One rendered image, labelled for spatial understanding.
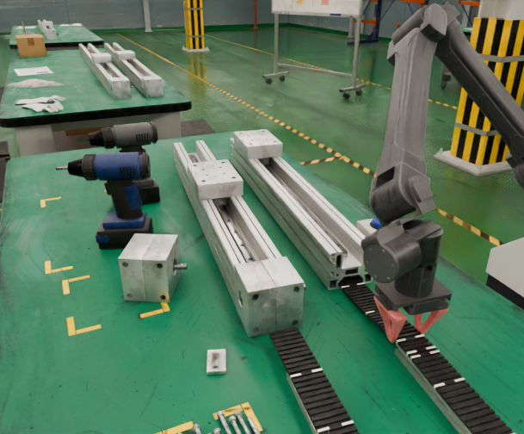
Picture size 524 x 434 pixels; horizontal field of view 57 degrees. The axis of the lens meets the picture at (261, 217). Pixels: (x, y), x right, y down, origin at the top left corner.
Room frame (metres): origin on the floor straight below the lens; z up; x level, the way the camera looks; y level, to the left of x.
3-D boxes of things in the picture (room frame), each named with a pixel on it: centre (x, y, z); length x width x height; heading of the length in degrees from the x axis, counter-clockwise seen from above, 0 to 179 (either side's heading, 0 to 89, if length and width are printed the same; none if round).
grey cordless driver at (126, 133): (1.23, 0.38, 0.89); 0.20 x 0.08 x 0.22; 113
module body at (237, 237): (1.14, 0.12, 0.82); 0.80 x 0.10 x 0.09; 17
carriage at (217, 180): (1.14, 0.12, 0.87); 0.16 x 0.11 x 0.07; 17
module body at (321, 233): (1.20, -0.06, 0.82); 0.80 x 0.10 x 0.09; 17
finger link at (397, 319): (0.62, -0.22, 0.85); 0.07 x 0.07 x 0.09; 17
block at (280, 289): (0.72, -0.02, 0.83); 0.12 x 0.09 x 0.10; 107
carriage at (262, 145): (1.44, 0.01, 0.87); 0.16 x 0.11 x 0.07; 17
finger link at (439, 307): (0.63, -0.25, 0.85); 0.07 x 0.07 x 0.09; 17
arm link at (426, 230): (0.63, -0.23, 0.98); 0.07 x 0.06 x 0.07; 130
